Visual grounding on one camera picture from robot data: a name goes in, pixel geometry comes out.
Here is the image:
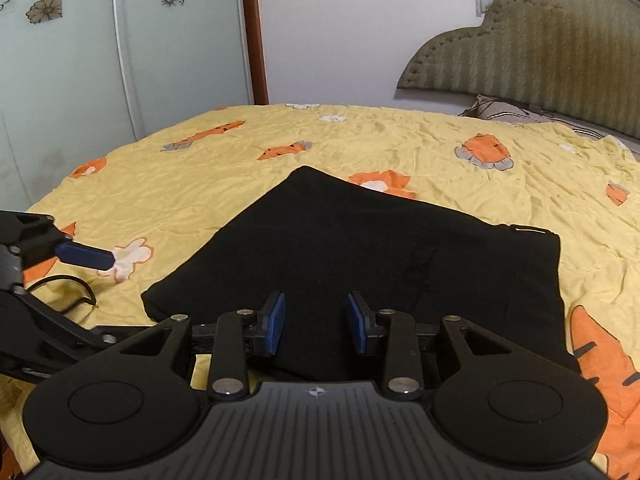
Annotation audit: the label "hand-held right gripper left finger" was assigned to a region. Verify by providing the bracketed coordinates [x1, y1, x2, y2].
[119, 291, 287, 402]

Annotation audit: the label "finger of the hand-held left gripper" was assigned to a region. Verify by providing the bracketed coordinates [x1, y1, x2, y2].
[0, 287, 151, 378]
[0, 212, 117, 272]

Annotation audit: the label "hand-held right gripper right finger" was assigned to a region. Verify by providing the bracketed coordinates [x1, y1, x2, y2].
[345, 290, 506, 402]

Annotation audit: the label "black pants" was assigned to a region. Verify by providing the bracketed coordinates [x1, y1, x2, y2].
[141, 166, 581, 381]

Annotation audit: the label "frosted glass wardrobe door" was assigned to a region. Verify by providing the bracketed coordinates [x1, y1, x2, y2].
[0, 0, 138, 211]
[117, 0, 253, 142]

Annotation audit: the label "yellow printed blanket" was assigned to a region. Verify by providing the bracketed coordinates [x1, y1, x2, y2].
[0, 104, 640, 480]

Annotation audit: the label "patterned pillow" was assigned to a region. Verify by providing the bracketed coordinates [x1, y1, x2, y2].
[460, 94, 556, 124]

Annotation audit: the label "olive padded headboard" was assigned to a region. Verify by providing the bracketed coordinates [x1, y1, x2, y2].
[396, 0, 640, 141]

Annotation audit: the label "black braided cable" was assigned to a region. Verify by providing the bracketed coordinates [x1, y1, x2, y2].
[24, 274, 97, 311]

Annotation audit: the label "brown wooden door frame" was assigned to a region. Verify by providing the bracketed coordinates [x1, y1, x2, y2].
[239, 0, 270, 106]

